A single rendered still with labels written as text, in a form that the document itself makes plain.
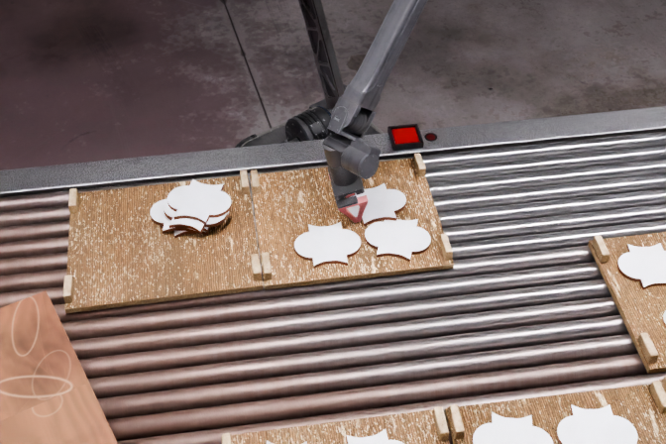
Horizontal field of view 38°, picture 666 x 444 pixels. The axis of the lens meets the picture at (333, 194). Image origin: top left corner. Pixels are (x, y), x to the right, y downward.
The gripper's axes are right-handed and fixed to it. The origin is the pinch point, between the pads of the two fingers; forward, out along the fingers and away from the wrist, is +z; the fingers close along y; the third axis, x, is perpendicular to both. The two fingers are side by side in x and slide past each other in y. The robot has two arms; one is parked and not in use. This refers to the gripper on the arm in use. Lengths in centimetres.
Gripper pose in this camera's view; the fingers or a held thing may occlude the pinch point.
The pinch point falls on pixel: (353, 207)
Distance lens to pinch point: 216.7
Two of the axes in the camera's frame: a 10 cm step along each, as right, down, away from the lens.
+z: 2.1, 7.2, 6.6
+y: -1.7, -6.4, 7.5
